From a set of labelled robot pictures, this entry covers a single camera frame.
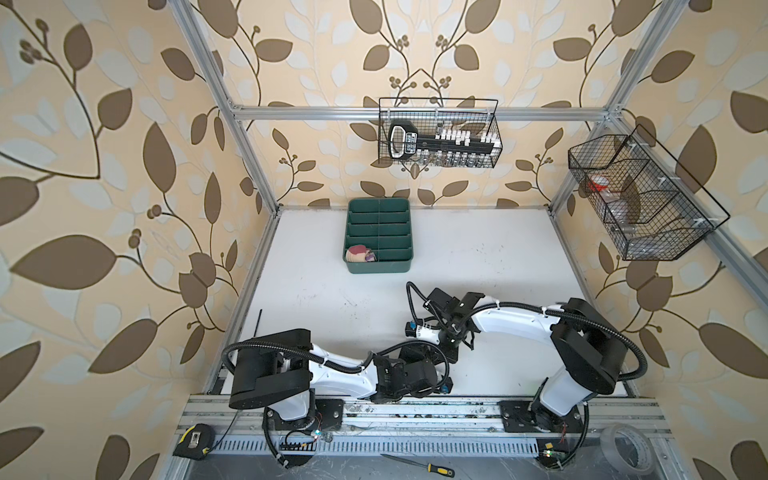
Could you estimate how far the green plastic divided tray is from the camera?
3.30 feet

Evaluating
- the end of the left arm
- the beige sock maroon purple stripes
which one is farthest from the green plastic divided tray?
the end of the left arm

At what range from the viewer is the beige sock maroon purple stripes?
970 millimetres

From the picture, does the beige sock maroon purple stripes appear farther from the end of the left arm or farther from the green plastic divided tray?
the end of the left arm
